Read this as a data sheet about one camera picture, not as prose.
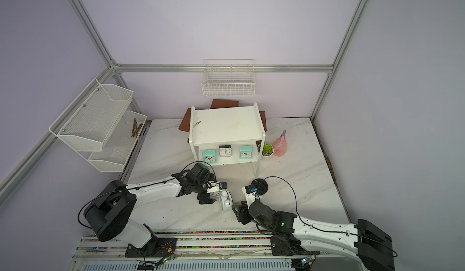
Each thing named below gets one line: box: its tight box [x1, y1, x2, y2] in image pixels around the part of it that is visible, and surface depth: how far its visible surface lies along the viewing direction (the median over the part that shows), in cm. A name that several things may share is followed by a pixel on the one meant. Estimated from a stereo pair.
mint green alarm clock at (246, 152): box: [239, 145, 254, 160], surface depth 83 cm
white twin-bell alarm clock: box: [219, 190, 234, 212], surface depth 80 cm
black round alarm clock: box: [250, 177, 269, 196], surface depth 90 cm
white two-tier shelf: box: [188, 102, 266, 178], surface depth 76 cm
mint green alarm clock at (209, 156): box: [202, 150, 218, 163], surface depth 81 cm
